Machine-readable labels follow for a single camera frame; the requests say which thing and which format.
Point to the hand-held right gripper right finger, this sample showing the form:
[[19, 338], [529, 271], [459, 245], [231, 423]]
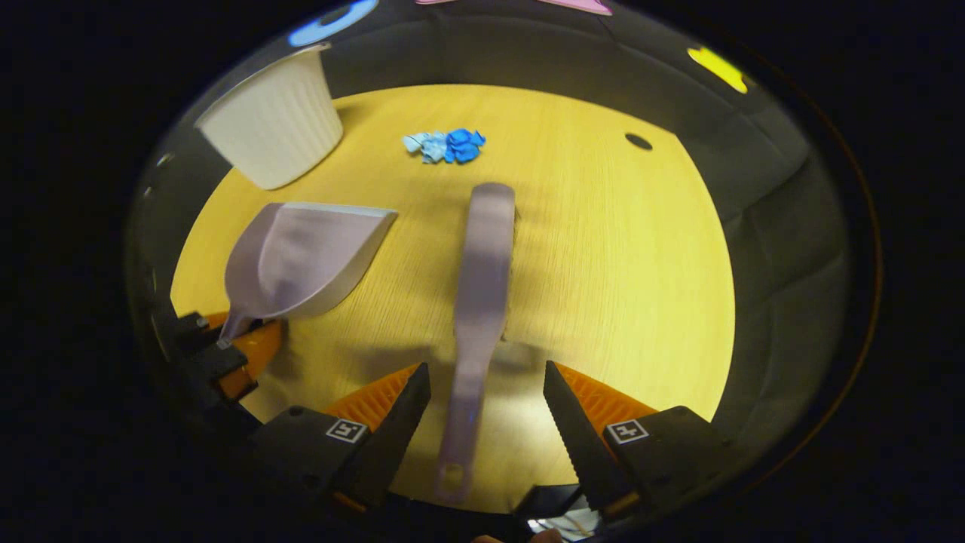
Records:
[[580, 445]]

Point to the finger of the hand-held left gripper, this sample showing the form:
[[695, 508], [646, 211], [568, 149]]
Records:
[[194, 326], [222, 362]]

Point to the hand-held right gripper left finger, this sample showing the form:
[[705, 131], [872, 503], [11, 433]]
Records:
[[399, 430]]

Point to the lilac plastic dustpan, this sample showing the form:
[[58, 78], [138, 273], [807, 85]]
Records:
[[301, 256]]

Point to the small lilac broom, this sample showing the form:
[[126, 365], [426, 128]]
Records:
[[482, 302]]

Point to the white ribbed garbage bin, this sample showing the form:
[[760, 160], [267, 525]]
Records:
[[275, 124]]

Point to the light blue paper trash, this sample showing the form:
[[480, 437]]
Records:
[[430, 145]]

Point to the dark blue paper trash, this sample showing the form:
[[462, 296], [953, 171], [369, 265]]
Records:
[[464, 145]]

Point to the wooden desktop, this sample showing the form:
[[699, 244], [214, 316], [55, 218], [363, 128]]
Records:
[[618, 264]]

